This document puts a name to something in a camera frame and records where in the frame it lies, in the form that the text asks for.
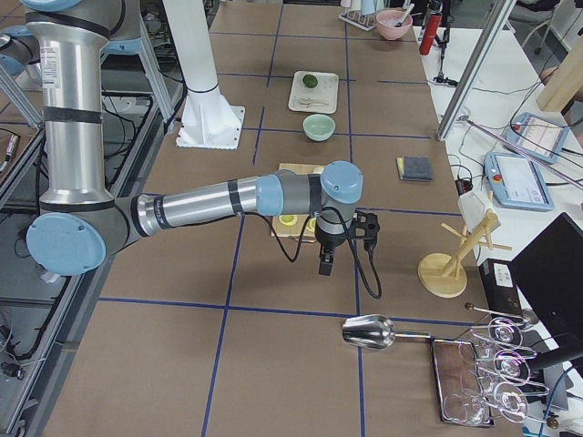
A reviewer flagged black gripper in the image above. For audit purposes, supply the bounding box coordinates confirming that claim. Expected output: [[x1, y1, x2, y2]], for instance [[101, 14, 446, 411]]
[[315, 222, 346, 276]]

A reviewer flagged beige ceramic spoon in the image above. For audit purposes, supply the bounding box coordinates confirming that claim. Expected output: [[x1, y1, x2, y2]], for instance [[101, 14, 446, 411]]
[[295, 97, 329, 107]]

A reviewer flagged second robot arm grey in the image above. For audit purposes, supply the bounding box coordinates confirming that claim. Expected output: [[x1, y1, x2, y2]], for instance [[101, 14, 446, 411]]
[[1, 25, 41, 80]]

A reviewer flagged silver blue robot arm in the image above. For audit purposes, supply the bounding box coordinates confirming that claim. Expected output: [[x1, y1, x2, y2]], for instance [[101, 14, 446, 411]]
[[25, 1, 363, 276]]

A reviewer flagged light green bowl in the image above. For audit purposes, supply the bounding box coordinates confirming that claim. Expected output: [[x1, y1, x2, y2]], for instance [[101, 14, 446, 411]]
[[302, 114, 336, 142]]

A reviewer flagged pink bowl of ice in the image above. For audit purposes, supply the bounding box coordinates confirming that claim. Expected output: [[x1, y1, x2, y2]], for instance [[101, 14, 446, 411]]
[[375, 9, 413, 41]]

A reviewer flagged lemon slice right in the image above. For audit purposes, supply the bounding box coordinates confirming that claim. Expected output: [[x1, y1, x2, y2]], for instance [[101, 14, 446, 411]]
[[306, 218, 316, 233]]

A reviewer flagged lemon slice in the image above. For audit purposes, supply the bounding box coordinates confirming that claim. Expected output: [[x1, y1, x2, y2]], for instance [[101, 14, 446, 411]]
[[278, 215, 298, 228], [306, 218, 316, 233]]

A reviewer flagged bamboo cutting board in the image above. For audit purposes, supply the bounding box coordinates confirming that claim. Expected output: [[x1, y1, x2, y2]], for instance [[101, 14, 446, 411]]
[[271, 163, 324, 242]]

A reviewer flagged lemon slice left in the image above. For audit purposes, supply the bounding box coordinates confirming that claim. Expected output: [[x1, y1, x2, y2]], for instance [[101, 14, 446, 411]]
[[278, 215, 298, 228]]

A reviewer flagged metal ice scoop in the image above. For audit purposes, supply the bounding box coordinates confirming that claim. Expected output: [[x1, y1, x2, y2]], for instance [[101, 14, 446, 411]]
[[342, 314, 431, 351]]

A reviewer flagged wooden mug tree stand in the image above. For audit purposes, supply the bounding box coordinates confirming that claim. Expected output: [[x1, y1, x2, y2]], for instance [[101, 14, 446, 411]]
[[417, 208, 512, 299]]

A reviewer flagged grey yellow sponge cloth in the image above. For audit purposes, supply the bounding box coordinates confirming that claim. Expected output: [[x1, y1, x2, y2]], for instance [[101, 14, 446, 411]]
[[396, 156, 433, 182]]

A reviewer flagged cream bear tray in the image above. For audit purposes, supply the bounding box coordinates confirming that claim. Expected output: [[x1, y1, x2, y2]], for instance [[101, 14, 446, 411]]
[[288, 70, 339, 115]]

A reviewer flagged green lime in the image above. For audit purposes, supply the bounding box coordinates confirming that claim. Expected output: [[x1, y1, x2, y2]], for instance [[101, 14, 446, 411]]
[[302, 74, 319, 89]]

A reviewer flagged dark tray with glasses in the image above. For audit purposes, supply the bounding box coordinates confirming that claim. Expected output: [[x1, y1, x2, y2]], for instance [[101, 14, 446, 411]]
[[430, 338, 482, 424]]

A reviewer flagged blue teach pendant near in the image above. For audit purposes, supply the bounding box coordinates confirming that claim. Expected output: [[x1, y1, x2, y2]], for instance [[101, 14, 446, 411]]
[[484, 152, 555, 211]]

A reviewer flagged blue teach pendant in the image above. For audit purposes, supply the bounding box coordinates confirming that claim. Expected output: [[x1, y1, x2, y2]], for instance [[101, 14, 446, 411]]
[[505, 112, 568, 164], [484, 152, 555, 211]]

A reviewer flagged black monitor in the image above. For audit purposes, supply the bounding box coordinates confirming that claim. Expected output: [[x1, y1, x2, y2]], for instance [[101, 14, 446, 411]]
[[510, 212, 583, 340]]

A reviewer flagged black mini tripod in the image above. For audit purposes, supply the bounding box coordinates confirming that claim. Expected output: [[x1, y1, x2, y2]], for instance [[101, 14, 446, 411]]
[[433, 1, 458, 87]]

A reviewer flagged blue teach pendant far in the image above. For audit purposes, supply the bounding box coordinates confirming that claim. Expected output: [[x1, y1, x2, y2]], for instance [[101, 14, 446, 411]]
[[505, 112, 568, 164]]

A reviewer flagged red bottle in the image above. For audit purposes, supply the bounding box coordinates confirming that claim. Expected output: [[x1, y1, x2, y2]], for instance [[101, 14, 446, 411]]
[[419, 13, 442, 56]]

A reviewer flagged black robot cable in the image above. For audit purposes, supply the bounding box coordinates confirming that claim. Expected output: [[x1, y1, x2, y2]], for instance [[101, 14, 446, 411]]
[[254, 207, 384, 300]]

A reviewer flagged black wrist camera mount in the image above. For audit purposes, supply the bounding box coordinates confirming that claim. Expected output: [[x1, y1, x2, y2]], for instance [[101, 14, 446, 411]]
[[353, 210, 380, 255]]

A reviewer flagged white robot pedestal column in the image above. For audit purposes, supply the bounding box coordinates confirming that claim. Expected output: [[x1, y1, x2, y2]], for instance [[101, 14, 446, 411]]
[[163, 0, 245, 150]]

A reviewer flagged wire cup rack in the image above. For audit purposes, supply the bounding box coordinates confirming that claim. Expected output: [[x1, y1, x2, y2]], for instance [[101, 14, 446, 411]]
[[338, 0, 378, 32]]

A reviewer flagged aluminium frame post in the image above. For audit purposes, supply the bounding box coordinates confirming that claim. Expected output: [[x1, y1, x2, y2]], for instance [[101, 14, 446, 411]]
[[436, 0, 517, 141]]

